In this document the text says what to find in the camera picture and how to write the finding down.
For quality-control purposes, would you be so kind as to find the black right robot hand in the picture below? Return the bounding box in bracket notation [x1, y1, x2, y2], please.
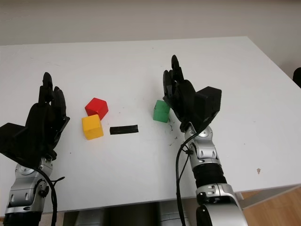
[162, 55, 206, 132]

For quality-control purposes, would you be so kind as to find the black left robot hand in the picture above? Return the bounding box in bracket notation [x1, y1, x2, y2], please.
[24, 72, 71, 163]

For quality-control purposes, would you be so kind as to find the green wooden block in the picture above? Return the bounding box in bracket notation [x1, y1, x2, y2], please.
[152, 99, 171, 123]

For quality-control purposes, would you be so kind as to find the yellow wooden block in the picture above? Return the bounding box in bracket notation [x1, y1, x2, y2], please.
[81, 114, 104, 141]

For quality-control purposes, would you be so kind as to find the red wooden block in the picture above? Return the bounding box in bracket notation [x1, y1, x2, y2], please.
[84, 97, 109, 121]

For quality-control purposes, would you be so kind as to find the black tape strip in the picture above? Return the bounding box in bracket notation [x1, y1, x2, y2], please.
[109, 124, 139, 136]

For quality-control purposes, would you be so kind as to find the grey robot thigh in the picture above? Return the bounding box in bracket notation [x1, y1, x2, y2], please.
[158, 201, 189, 226]
[74, 208, 106, 226]

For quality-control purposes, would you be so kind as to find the black round object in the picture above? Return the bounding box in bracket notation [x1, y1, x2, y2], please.
[293, 67, 301, 89]

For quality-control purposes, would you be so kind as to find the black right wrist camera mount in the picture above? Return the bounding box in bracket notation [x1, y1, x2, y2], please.
[195, 86, 222, 129]

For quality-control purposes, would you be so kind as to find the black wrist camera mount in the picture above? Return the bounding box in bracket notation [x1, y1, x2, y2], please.
[195, 86, 222, 129]
[0, 122, 40, 169]

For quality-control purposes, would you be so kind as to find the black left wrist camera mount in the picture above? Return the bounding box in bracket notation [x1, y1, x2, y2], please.
[0, 122, 40, 169]

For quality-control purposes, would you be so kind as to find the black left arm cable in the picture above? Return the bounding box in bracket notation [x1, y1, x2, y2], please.
[35, 167, 65, 226]

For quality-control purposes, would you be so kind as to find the grey metal table frame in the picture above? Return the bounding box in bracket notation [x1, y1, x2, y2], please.
[236, 182, 301, 210]

